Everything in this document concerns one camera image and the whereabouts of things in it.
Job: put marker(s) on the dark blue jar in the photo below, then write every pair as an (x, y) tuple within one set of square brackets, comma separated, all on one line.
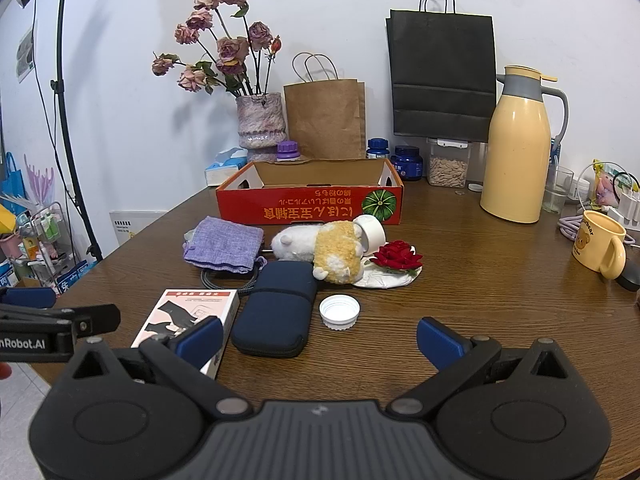
[(408, 162)]

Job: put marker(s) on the red fabric rose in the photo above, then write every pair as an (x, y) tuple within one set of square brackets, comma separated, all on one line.
[(397, 255)]

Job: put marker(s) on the yellow bear mug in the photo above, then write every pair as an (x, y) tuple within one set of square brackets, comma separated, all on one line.
[(599, 244)]

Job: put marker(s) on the blue tissue box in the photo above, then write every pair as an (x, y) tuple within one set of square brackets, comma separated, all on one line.
[(225, 165)]

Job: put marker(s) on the purple lid bottle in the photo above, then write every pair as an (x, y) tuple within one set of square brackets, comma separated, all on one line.
[(287, 151)]

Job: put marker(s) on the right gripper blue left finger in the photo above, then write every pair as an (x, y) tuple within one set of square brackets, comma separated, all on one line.
[(194, 347)]

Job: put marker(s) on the red orange cardboard box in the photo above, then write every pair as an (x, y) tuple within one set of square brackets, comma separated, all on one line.
[(264, 194)]

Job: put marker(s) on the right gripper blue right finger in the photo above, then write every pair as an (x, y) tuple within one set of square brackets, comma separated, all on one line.
[(448, 350)]

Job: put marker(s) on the wire storage rack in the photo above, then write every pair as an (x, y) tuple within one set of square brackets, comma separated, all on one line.
[(48, 247)]

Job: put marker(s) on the navy blue zip case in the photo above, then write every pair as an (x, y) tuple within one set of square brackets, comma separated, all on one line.
[(275, 321)]

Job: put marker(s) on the yellow thermos jug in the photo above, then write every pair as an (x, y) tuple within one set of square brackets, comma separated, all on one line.
[(519, 145)]

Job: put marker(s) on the white and tan plush toy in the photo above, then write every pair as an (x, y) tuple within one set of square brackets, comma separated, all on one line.
[(334, 249)]

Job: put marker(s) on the purple textured vase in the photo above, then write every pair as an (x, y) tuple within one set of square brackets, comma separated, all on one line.
[(261, 125)]

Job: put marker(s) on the white round jar lid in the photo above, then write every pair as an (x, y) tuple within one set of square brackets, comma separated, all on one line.
[(339, 312)]

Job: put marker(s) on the person's left hand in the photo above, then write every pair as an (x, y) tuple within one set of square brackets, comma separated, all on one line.
[(5, 370)]

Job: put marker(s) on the dried pink rose bouquet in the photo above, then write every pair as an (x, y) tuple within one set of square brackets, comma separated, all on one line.
[(237, 55)]

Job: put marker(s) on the white plastic jar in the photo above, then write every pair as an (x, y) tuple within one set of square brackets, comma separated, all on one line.
[(373, 235)]

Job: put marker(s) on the black paper bag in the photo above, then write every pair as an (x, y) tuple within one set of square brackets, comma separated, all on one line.
[(442, 72)]

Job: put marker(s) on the brown paper bag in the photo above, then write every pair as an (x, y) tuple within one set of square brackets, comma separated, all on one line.
[(326, 113)]

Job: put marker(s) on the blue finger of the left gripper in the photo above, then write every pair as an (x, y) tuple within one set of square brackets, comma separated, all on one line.
[(29, 297)]

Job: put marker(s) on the clear container with seeds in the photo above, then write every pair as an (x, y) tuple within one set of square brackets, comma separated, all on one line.
[(447, 163)]

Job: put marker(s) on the blue lid white bottle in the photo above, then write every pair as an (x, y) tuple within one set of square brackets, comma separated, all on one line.
[(378, 148)]

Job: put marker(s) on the purple woven cloth pouch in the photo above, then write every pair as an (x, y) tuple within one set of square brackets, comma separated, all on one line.
[(221, 245)]

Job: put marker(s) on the white crumpled cloth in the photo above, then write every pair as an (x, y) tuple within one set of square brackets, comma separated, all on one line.
[(376, 277)]

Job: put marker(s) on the clear glass cup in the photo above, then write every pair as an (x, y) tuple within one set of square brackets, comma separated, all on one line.
[(557, 188)]

